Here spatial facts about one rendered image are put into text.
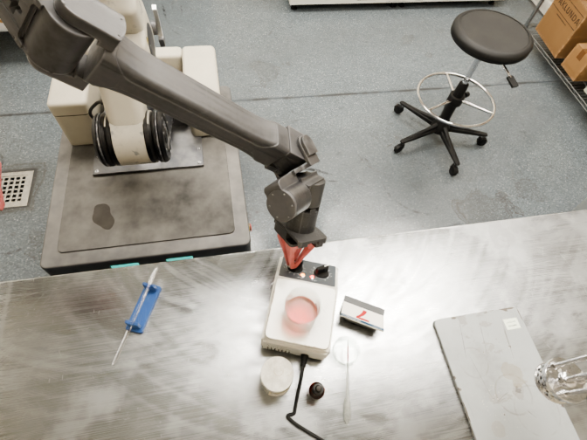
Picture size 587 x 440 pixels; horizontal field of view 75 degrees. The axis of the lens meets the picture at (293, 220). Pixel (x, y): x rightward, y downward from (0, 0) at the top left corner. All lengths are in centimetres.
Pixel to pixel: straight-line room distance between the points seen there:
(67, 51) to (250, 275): 54
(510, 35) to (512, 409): 150
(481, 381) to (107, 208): 123
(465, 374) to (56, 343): 80
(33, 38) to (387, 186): 170
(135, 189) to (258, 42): 153
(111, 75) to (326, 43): 232
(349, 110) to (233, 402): 184
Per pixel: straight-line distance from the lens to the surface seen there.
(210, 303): 84
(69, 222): 150
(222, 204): 140
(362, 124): 226
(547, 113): 287
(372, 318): 83
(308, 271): 81
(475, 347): 91
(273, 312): 73
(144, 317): 84
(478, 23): 198
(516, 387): 93
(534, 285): 105
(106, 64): 53
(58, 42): 52
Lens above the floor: 154
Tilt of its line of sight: 59 degrees down
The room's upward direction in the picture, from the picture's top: 9 degrees clockwise
